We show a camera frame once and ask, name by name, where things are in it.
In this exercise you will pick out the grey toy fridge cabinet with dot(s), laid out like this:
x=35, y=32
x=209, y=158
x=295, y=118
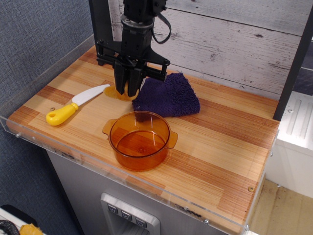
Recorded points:
x=84, y=188

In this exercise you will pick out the black frame post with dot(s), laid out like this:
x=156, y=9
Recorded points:
x=295, y=67
x=102, y=30

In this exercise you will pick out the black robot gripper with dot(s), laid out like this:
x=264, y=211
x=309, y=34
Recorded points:
x=134, y=58

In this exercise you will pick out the purple folded cloth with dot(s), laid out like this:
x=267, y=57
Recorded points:
x=172, y=98

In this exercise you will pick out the black yellow object bottom left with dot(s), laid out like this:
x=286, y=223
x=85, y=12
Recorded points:
x=15, y=222

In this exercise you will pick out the white grey side appliance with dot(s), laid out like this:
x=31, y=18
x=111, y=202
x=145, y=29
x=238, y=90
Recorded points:
x=291, y=159

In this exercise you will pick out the yellow plush cheese toy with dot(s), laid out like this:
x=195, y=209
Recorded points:
x=113, y=93

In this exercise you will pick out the black left frame post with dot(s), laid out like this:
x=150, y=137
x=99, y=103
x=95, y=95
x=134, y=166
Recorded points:
x=102, y=30

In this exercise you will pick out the orange transparent plastic pot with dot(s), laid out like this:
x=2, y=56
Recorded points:
x=141, y=140

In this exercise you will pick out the silver dispenser button panel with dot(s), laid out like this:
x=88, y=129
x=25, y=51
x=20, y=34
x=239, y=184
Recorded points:
x=125, y=219

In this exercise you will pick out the black right frame post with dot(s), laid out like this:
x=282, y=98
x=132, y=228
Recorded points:
x=295, y=67

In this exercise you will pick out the yellow handled white toy knife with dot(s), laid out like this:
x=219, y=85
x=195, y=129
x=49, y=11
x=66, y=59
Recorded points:
x=59, y=116

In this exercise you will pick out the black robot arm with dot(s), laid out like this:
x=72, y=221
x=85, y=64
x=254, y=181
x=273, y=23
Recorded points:
x=143, y=10

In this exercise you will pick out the clear acrylic table guard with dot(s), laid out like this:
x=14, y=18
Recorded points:
x=220, y=152

